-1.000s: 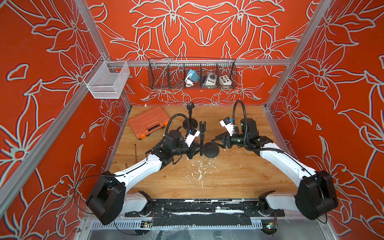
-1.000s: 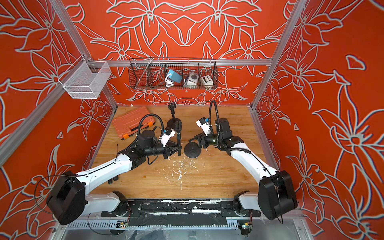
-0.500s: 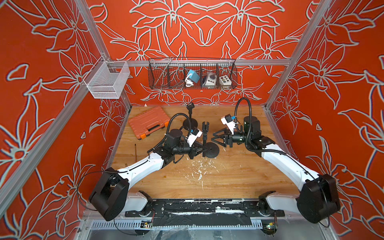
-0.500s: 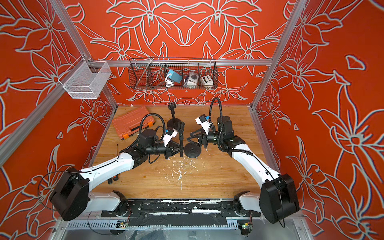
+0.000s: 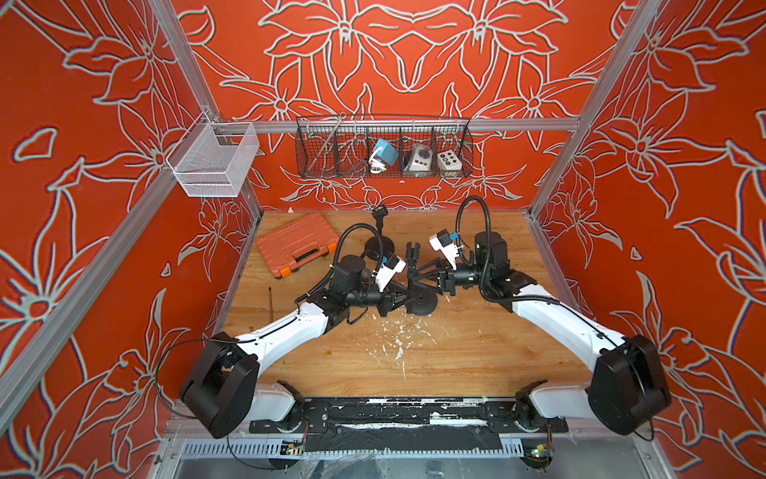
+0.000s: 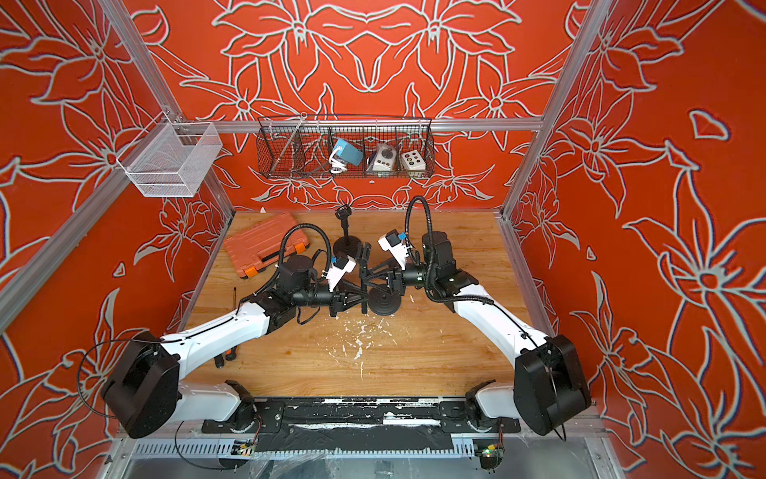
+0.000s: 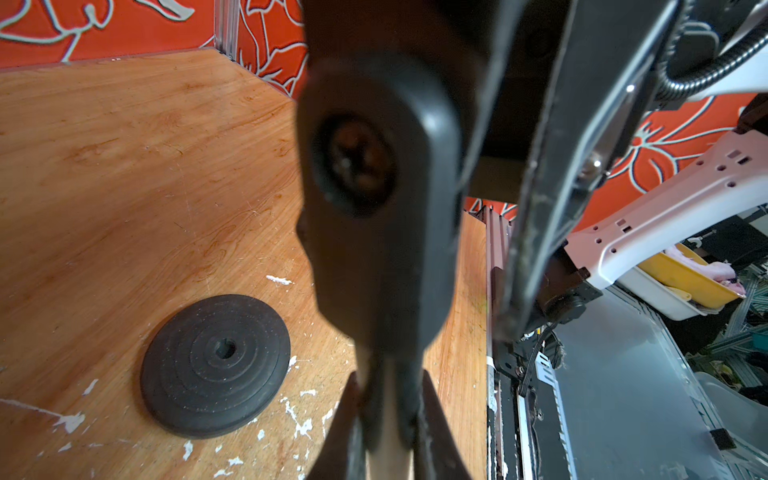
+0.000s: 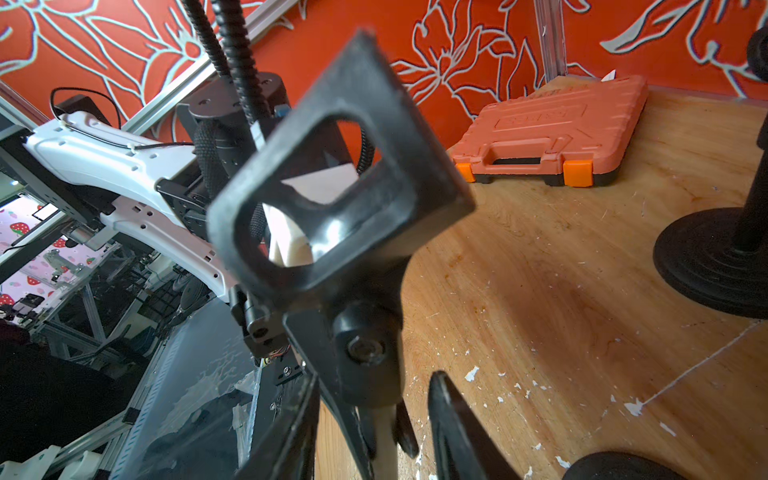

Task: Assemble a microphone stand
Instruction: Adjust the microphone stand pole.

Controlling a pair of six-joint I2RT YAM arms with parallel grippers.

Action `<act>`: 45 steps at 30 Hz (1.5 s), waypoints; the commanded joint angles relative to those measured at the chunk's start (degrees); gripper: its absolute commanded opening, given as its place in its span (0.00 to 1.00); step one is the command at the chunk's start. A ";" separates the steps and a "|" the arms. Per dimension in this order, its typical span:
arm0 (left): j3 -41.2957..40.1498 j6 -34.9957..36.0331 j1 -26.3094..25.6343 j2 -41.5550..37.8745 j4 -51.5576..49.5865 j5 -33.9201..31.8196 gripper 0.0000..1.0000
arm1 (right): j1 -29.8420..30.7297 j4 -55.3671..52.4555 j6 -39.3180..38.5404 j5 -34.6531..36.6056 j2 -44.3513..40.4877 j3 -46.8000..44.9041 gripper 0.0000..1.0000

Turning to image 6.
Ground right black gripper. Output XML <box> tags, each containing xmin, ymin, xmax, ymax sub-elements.
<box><xmin>366</xmin><ymin>258</ymin><xmax>440</xmax><ymax>301</ymax></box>

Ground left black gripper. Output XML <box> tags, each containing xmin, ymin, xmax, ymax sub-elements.
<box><xmin>293</xmin><ymin>281</ymin><xmax>371</xmax><ymax>321</ymax></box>

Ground black round stand base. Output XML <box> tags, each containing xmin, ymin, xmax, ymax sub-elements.
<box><xmin>333</xmin><ymin>236</ymin><xmax>362</xmax><ymax>259</ymax></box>

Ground black mic clip pole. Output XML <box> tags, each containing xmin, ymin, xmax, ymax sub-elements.
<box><xmin>335</xmin><ymin>205</ymin><xmax>352</xmax><ymax>240</ymax></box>
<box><xmin>357</xmin><ymin>243</ymin><xmax>372</xmax><ymax>315</ymax></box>

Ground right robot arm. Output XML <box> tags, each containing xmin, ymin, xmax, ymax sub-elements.
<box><xmin>360</xmin><ymin>196</ymin><xmax>592</xmax><ymax>440</ymax></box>

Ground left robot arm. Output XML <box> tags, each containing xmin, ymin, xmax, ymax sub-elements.
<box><xmin>102</xmin><ymin>241</ymin><xmax>364</xmax><ymax>439</ymax></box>

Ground orange plastic tool case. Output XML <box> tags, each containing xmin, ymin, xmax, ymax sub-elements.
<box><xmin>223</xmin><ymin>213</ymin><xmax>297</xmax><ymax>279</ymax></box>

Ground white button box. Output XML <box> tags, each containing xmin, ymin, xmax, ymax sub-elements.
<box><xmin>399</xmin><ymin>150</ymin><xmax>427</xmax><ymax>176</ymax></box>

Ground white device black knobs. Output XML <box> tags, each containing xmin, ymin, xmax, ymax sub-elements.
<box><xmin>367</xmin><ymin>144</ymin><xmax>397</xmax><ymax>174</ymax></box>

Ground teal box in basket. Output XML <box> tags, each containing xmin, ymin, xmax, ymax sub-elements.
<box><xmin>330</xmin><ymin>139</ymin><xmax>364</xmax><ymax>166</ymax></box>

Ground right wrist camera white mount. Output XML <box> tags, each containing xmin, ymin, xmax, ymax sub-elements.
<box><xmin>378</xmin><ymin>230</ymin><xmax>410</xmax><ymax>271</ymax></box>

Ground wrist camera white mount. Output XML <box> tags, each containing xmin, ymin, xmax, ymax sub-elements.
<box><xmin>378</xmin><ymin>230</ymin><xmax>410</xmax><ymax>271</ymax></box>
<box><xmin>325</xmin><ymin>257</ymin><xmax>356</xmax><ymax>291</ymax></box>

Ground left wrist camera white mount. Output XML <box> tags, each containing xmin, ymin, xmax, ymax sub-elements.
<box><xmin>325</xmin><ymin>257</ymin><xmax>356</xmax><ymax>291</ymax></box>

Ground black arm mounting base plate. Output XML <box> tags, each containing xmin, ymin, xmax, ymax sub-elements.
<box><xmin>201</xmin><ymin>397</ymin><xmax>521</xmax><ymax>456</ymax></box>

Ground black wire wall basket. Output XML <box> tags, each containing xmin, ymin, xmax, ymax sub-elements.
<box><xmin>257</xmin><ymin>114</ymin><xmax>436</xmax><ymax>180</ymax></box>

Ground clear plastic wall bin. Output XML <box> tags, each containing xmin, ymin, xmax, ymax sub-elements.
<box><xmin>118</xmin><ymin>123</ymin><xmax>223</xmax><ymax>199</ymax></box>

